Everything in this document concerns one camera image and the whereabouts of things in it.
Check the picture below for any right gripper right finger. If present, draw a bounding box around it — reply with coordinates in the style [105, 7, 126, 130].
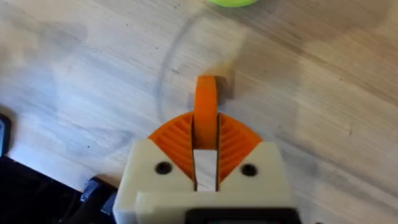
[217, 112, 296, 200]

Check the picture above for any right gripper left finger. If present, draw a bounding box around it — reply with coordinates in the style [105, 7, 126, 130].
[112, 111, 196, 224]

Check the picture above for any green disc with holes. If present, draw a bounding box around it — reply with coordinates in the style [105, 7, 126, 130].
[207, 0, 259, 8]

